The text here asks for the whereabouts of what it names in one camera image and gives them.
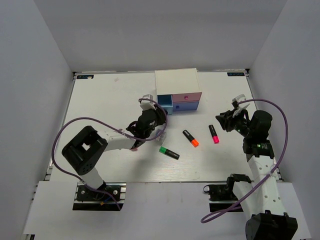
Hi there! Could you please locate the pink highlighter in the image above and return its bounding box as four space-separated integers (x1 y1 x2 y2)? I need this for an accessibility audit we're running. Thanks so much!
208 124 220 144

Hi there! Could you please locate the left table label sticker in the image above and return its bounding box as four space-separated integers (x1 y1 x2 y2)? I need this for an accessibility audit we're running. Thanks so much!
76 74 94 79

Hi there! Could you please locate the white drawer cabinet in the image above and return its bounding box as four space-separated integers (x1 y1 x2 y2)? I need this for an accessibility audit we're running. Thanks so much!
154 68 202 99

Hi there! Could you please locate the right table label sticker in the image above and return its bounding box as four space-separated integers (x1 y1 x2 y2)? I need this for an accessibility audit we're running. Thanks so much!
227 72 245 77

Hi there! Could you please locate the green highlighter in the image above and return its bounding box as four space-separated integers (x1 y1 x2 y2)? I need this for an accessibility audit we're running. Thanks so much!
159 146 180 160

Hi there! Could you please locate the orange highlighter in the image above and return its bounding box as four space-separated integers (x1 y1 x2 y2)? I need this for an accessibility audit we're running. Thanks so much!
182 129 199 148

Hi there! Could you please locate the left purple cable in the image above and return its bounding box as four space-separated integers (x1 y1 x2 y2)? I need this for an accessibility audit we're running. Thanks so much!
51 97 169 210

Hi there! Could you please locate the pink drawer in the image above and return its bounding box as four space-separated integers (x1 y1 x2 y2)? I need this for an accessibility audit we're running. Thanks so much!
172 92 202 103

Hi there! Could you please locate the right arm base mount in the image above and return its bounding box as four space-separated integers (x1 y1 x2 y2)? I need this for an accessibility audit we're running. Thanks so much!
203 184 238 213

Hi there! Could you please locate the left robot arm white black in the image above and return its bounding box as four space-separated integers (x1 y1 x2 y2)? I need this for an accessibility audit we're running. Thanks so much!
61 104 168 200

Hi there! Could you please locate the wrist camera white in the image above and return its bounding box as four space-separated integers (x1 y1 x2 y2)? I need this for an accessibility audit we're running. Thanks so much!
232 94 250 118
138 94 156 111

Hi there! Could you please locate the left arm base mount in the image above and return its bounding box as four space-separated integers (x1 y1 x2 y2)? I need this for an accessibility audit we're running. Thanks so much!
72 183 127 212

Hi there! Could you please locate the light blue drawer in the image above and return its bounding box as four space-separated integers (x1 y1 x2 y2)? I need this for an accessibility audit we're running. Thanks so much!
157 94 173 115

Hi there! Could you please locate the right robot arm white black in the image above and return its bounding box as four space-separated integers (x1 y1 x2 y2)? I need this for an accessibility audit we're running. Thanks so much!
216 109 298 240

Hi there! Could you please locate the table label sticker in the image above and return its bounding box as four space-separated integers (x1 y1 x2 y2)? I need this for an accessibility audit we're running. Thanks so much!
76 74 94 79
227 72 245 77

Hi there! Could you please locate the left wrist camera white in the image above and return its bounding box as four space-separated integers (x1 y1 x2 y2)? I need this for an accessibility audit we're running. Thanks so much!
138 94 156 111

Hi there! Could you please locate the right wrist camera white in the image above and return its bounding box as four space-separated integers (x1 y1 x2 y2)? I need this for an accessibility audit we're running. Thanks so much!
232 94 250 118

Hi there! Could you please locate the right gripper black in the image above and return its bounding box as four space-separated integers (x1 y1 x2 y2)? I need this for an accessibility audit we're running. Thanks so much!
215 107 254 138

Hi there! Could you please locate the clear paper clip jar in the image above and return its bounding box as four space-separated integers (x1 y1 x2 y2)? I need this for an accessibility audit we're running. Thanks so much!
155 129 167 145

